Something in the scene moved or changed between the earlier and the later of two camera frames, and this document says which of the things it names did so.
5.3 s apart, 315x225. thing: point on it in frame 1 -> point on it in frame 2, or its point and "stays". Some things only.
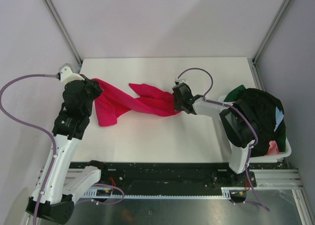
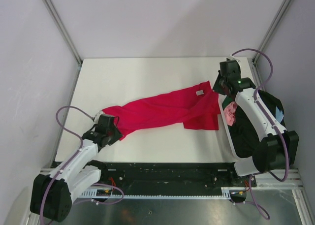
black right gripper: x=176 y=107 -> x=216 y=87
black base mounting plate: x=169 y=178 stays
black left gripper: x=94 y=85 -> x=118 y=135
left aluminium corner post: x=61 y=24 stays
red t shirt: x=113 y=103 -> x=195 y=109
